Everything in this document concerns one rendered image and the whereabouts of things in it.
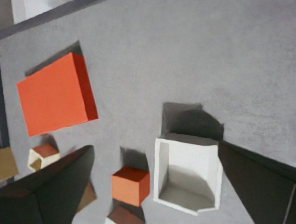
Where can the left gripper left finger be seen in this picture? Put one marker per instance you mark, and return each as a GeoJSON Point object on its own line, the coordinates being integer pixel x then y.
{"type": "Point", "coordinates": [50, 195]}

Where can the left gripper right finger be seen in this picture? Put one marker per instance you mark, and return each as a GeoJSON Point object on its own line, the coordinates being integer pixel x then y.
{"type": "Point", "coordinates": [266, 187]}

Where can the white open square tray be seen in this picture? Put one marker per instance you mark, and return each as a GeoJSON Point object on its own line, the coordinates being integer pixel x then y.
{"type": "Point", "coordinates": [187, 173]}

